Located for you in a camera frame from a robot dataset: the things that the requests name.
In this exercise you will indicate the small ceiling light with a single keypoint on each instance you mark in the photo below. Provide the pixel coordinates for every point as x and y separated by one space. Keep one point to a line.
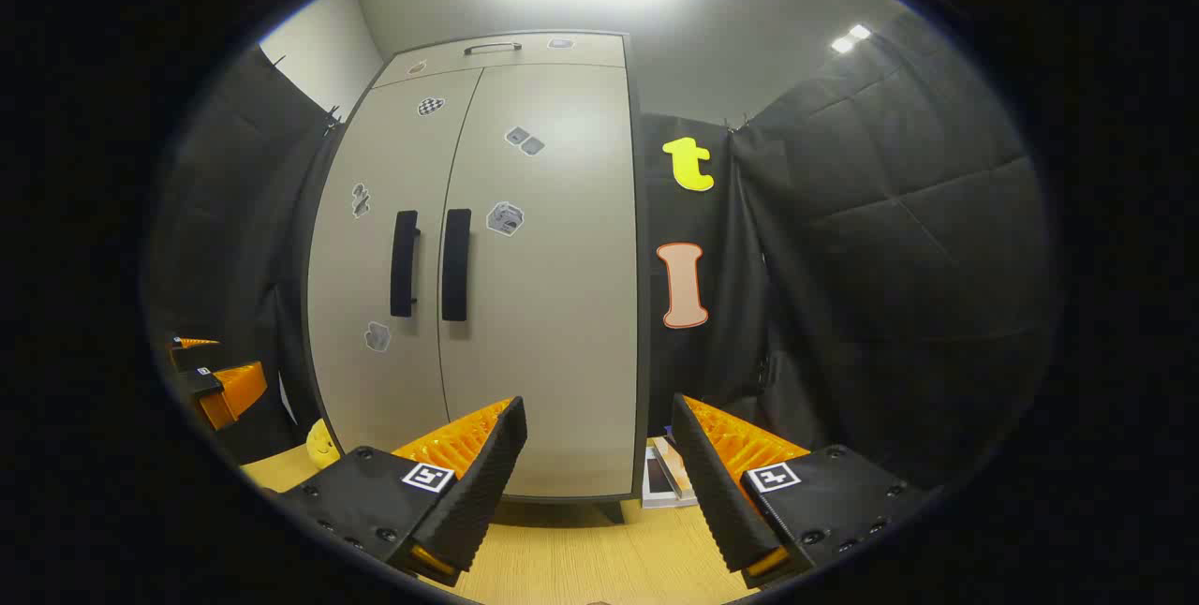
851 37

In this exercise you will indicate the yellow plush toy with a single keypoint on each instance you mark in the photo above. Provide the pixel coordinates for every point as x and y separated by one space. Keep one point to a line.
321 444

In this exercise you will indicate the black backdrop cloth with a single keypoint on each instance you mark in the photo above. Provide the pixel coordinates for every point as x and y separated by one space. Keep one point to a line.
890 258

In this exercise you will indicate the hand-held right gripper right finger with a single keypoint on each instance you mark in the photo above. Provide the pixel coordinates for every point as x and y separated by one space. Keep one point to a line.
717 493

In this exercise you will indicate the blue cover book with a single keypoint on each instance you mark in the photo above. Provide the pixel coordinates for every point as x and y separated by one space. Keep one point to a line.
676 469

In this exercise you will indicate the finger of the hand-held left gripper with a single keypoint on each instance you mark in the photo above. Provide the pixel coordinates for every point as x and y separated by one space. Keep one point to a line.
234 390
197 354

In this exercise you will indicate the white cover book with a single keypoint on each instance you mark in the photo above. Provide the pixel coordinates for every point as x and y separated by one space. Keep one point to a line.
656 479

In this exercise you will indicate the grey double-door shoe cabinet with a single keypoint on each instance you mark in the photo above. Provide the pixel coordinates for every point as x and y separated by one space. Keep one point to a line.
562 305

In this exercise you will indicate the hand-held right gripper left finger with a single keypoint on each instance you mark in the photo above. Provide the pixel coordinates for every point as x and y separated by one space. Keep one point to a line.
478 493

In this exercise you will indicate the grey cabinet door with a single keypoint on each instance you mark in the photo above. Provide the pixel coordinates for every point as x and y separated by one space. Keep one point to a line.
365 268
562 324

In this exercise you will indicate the grey cabinet drawer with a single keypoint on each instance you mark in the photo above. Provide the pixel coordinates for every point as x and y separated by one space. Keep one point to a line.
534 51

